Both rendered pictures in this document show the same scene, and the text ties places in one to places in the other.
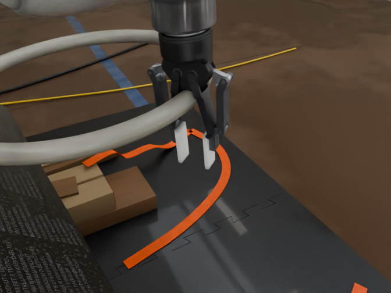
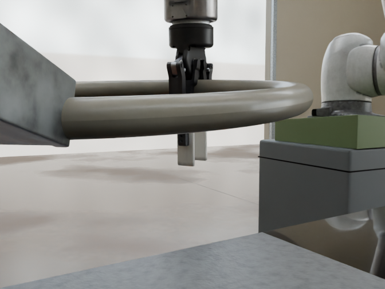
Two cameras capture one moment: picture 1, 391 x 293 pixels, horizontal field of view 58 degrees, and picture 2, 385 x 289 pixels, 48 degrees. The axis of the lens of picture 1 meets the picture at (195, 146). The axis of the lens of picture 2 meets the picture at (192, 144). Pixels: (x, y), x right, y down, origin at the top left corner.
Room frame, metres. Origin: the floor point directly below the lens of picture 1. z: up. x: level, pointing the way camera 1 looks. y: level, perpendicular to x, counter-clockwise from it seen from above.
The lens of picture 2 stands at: (0.49, 0.74, 0.91)
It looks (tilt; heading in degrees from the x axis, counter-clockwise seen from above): 5 degrees down; 270
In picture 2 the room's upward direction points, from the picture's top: straight up
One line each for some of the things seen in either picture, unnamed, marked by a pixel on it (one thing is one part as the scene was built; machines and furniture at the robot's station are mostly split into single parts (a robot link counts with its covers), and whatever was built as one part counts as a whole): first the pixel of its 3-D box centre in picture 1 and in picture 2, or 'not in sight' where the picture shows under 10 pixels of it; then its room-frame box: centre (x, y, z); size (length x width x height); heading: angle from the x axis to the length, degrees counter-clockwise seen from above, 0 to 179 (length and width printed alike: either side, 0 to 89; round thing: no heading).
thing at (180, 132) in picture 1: (181, 142); (185, 145); (0.50, 0.02, 0.85); 0.03 x 0.01 x 0.07; 154
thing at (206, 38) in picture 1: (187, 59); (191, 52); (0.49, 0.01, 1.00); 0.08 x 0.07 x 0.09; 64
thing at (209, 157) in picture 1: (209, 148); (198, 140); (0.48, -0.02, 0.85); 0.03 x 0.01 x 0.07; 154
